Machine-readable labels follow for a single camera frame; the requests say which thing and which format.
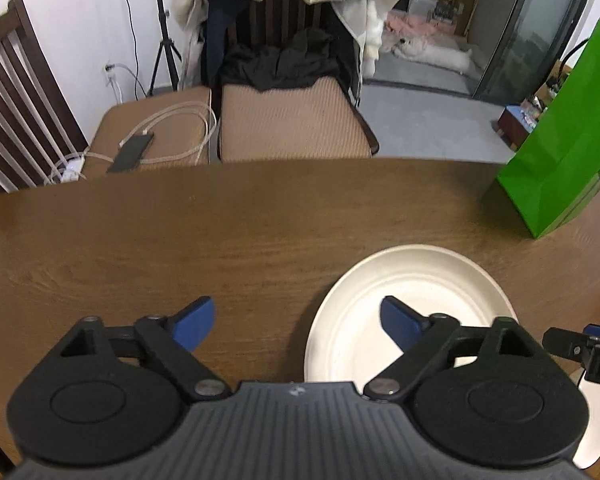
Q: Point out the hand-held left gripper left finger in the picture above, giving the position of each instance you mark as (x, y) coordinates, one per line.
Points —
(197, 322)

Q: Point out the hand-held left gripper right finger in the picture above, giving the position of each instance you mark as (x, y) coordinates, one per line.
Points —
(397, 320)

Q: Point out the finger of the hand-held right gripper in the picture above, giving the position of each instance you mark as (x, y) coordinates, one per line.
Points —
(565, 342)

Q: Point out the beige plate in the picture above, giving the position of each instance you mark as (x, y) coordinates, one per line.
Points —
(420, 275)

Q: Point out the brown seat cushion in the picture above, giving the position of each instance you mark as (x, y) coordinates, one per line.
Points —
(290, 125)
(170, 145)

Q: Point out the green paper bag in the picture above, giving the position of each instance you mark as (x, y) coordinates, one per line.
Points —
(565, 160)

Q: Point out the black smartphone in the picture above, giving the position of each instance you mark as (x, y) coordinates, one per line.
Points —
(130, 152)

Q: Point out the white power strip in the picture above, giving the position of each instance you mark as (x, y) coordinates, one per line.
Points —
(72, 170)

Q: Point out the dark brown box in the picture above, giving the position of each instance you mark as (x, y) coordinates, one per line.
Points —
(512, 127)

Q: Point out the black cloth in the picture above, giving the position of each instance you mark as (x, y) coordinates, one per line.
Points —
(280, 67)

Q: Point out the white fluffy dog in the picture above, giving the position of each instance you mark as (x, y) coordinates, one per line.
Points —
(440, 55)

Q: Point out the cream canvas bag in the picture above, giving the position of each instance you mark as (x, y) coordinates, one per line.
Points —
(190, 45)

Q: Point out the black tripod stand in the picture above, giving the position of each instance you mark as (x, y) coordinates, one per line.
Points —
(167, 45)

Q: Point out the dark blue garment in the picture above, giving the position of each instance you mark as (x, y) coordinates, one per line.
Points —
(215, 30)

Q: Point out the black framed glass door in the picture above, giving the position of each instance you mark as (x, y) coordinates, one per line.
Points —
(525, 35)

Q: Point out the clear storage box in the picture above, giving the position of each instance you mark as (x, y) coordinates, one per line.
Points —
(420, 5)

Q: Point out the dark wooden slatted chair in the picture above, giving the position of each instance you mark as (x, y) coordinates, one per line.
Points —
(20, 60)

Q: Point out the dark wooden chair under clothes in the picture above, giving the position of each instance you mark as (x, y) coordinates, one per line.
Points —
(280, 15)

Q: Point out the tan cardboard carton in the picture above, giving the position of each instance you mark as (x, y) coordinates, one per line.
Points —
(467, 0)

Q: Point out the wall socket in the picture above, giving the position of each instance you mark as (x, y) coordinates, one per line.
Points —
(109, 72)

